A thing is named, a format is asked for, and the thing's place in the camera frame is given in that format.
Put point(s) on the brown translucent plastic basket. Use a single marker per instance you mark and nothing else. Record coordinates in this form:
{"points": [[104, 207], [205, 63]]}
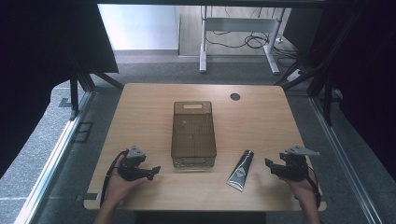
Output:
{"points": [[193, 133]]}

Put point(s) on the aluminium floor rail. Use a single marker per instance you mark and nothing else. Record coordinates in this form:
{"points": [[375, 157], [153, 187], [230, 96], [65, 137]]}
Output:
{"points": [[345, 161], [49, 161]]}

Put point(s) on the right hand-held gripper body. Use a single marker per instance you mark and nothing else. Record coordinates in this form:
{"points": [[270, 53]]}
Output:
{"points": [[294, 168]]}

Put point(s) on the black metal stand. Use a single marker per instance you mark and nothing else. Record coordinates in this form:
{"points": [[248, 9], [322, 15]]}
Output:
{"points": [[81, 84], [323, 62]]}

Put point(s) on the white power strip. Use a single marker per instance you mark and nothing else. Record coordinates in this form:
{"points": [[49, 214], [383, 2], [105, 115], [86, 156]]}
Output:
{"points": [[294, 75]]}

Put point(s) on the white metal desk frame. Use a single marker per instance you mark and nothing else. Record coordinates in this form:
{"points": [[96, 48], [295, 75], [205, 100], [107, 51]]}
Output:
{"points": [[239, 24]]}

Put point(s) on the person's left hand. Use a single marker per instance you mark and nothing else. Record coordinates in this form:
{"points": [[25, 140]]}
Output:
{"points": [[120, 188]]}

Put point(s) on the dark round table grommet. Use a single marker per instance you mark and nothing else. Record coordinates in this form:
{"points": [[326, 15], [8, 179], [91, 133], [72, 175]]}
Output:
{"points": [[235, 96]]}

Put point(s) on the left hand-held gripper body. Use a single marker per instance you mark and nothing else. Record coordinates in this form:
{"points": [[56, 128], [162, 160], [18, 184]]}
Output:
{"points": [[132, 165]]}

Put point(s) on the dark grey cabinet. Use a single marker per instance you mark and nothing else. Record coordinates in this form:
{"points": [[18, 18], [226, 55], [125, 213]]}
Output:
{"points": [[300, 29]]}

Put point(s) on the black squeeze tube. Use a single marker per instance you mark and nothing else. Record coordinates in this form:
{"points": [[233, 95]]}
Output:
{"points": [[240, 171]]}

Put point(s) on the person's right hand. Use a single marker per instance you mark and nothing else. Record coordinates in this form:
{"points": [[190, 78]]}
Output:
{"points": [[300, 188]]}

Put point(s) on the black curtain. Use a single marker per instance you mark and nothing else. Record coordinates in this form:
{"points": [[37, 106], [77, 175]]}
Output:
{"points": [[364, 77], [37, 62]]}

